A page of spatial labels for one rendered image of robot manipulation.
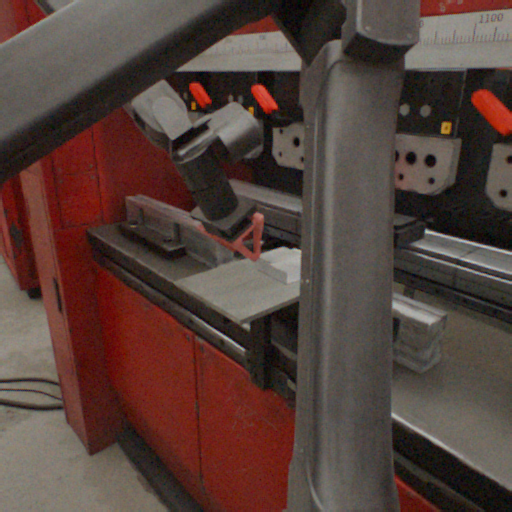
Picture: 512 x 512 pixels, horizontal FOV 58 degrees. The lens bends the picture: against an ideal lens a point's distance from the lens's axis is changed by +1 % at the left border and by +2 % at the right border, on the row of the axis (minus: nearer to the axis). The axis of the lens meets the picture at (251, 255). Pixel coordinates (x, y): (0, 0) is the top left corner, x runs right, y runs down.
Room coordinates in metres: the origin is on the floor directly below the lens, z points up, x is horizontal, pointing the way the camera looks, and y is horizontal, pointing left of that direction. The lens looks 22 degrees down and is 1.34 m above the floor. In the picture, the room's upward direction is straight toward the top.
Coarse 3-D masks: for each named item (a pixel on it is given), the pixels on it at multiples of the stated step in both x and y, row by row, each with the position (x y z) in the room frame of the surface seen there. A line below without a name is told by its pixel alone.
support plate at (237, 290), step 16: (272, 256) 0.84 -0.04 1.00; (288, 256) 0.84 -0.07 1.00; (208, 272) 0.76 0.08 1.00; (224, 272) 0.76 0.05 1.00; (240, 272) 0.76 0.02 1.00; (256, 272) 0.76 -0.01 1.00; (192, 288) 0.70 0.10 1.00; (208, 288) 0.70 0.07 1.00; (224, 288) 0.70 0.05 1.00; (240, 288) 0.70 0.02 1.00; (256, 288) 0.70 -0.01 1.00; (272, 288) 0.70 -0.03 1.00; (288, 288) 0.70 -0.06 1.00; (208, 304) 0.65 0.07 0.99; (224, 304) 0.64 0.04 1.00; (240, 304) 0.64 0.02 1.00; (256, 304) 0.64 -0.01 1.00; (272, 304) 0.64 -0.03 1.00; (288, 304) 0.66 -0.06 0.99; (240, 320) 0.59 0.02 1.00
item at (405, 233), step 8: (400, 216) 1.00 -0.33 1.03; (408, 216) 1.00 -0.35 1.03; (400, 224) 0.94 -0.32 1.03; (408, 224) 0.96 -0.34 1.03; (416, 224) 0.98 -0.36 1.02; (424, 224) 0.99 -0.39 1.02; (400, 232) 0.93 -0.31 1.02; (408, 232) 0.94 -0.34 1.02; (416, 232) 0.97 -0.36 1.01; (424, 232) 0.99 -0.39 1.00; (400, 240) 0.93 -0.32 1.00; (408, 240) 0.95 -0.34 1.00; (416, 240) 0.97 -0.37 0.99
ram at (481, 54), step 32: (448, 0) 0.66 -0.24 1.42; (480, 0) 0.62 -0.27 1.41; (256, 32) 0.93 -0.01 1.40; (192, 64) 1.09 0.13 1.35; (224, 64) 1.01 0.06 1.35; (256, 64) 0.93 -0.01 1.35; (288, 64) 0.87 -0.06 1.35; (416, 64) 0.68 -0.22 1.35; (448, 64) 0.65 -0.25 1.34; (480, 64) 0.61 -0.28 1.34
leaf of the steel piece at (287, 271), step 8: (256, 264) 0.78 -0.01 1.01; (264, 264) 0.76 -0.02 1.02; (272, 264) 0.80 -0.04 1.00; (280, 264) 0.80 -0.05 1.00; (288, 264) 0.80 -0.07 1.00; (296, 264) 0.80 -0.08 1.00; (264, 272) 0.76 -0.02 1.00; (272, 272) 0.74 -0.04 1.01; (280, 272) 0.72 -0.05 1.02; (288, 272) 0.76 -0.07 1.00; (296, 272) 0.76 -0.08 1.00; (280, 280) 0.72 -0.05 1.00; (288, 280) 0.73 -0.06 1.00; (296, 280) 0.73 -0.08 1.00
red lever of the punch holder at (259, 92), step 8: (256, 88) 0.87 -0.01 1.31; (264, 88) 0.88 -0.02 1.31; (256, 96) 0.87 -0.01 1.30; (264, 96) 0.86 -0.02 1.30; (264, 104) 0.85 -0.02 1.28; (272, 104) 0.85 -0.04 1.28; (272, 112) 0.84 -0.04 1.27; (272, 120) 0.83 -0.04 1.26; (280, 120) 0.82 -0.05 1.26; (288, 120) 0.84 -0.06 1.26
